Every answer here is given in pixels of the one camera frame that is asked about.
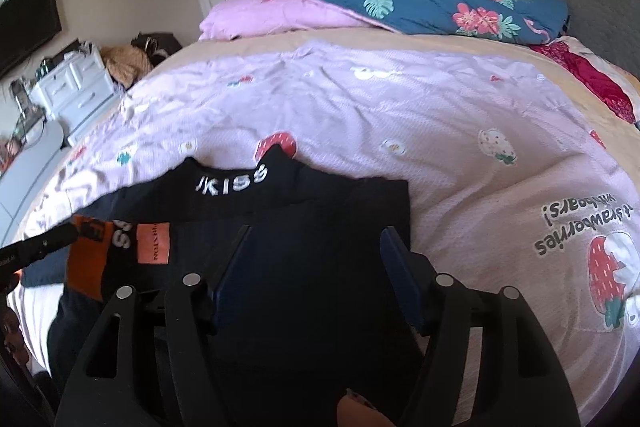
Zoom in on black television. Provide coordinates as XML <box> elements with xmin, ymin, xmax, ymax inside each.
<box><xmin>0</xmin><ymin>0</ymin><xmax>62</xmax><ymax>78</ymax></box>

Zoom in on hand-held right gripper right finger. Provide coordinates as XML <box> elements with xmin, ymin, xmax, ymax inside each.
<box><xmin>379</xmin><ymin>227</ymin><xmax>583</xmax><ymax>427</ymax></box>

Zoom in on red patterned pillow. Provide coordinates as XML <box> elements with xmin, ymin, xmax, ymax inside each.
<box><xmin>530</xmin><ymin>36</ymin><xmax>640</xmax><ymax>125</ymax></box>

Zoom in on white round table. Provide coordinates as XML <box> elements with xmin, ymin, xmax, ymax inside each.
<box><xmin>0</xmin><ymin>122</ymin><xmax>66</xmax><ymax>233</ymax></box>

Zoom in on tan cloth bundle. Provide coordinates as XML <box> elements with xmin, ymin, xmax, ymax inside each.
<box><xmin>100</xmin><ymin>46</ymin><xmax>153</xmax><ymax>88</ymax></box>

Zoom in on blue floral quilt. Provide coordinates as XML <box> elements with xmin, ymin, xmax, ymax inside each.
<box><xmin>199</xmin><ymin>0</ymin><xmax>571</xmax><ymax>44</ymax></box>

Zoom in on white drawer cabinet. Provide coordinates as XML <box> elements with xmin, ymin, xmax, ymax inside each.
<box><xmin>27</xmin><ymin>44</ymin><xmax>121</xmax><ymax>132</ymax></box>

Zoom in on black bag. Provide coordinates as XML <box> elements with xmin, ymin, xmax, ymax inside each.
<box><xmin>131</xmin><ymin>33</ymin><xmax>183</xmax><ymax>58</ymax></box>

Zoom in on person's right hand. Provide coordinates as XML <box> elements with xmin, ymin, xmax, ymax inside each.
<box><xmin>336</xmin><ymin>387</ymin><xmax>401</xmax><ymax>427</ymax></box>

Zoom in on beige bed cover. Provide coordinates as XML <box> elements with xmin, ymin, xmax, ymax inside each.
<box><xmin>0</xmin><ymin>27</ymin><xmax>640</xmax><ymax>258</ymax></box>

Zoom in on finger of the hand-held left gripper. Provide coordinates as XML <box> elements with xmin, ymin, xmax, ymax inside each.
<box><xmin>0</xmin><ymin>222</ymin><xmax>81</xmax><ymax>268</ymax></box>

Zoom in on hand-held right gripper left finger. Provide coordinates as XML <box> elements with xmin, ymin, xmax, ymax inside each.
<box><xmin>54</xmin><ymin>224</ymin><xmax>251</xmax><ymax>427</ymax></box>

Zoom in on black garment with white lettering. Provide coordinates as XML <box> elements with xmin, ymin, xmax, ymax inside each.
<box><xmin>47</xmin><ymin>144</ymin><xmax>426</xmax><ymax>427</ymax></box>

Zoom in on pink strawberry print bedsheet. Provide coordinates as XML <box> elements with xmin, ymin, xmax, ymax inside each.
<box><xmin>10</xmin><ymin>42</ymin><xmax>640</xmax><ymax>427</ymax></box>

